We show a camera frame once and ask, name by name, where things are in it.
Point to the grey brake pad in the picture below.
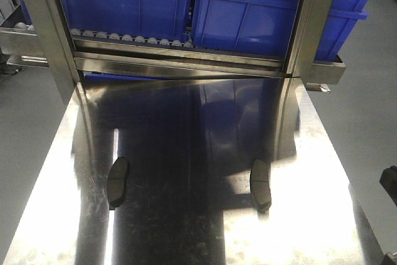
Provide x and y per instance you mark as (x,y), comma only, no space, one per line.
(116,187)
(259,182)

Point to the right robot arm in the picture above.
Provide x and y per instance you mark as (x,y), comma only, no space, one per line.
(388,180)

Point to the white roller conveyor track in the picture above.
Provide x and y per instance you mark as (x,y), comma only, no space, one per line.
(129,38)

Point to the steel work table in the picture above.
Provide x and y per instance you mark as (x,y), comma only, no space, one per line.
(191,146)

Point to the right blue plastic crate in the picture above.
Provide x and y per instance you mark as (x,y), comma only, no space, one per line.
(265,26)

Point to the blue plastic crate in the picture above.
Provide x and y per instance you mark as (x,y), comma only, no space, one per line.
(148,18)
(265,26)

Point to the left blue plastic crate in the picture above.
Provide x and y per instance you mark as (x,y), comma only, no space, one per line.
(148,18)

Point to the stainless steel rack frame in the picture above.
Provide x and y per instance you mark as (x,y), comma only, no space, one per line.
(51,45)

